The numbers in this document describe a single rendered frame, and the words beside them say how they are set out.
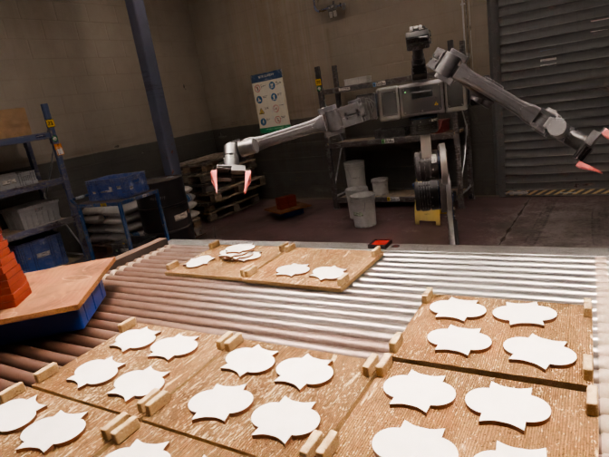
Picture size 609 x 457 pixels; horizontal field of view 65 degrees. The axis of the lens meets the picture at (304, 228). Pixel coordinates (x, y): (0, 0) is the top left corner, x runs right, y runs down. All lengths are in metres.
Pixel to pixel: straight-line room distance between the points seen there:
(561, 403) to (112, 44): 7.13
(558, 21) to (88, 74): 5.71
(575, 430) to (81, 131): 6.61
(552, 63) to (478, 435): 5.45
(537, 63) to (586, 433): 5.42
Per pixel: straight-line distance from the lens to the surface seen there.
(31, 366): 1.63
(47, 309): 1.66
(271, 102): 7.66
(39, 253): 5.98
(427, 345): 1.19
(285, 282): 1.66
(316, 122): 1.79
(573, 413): 1.01
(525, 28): 6.18
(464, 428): 0.95
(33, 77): 6.83
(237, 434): 1.01
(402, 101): 2.30
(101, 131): 7.17
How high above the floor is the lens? 1.53
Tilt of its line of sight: 15 degrees down
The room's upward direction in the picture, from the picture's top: 9 degrees counter-clockwise
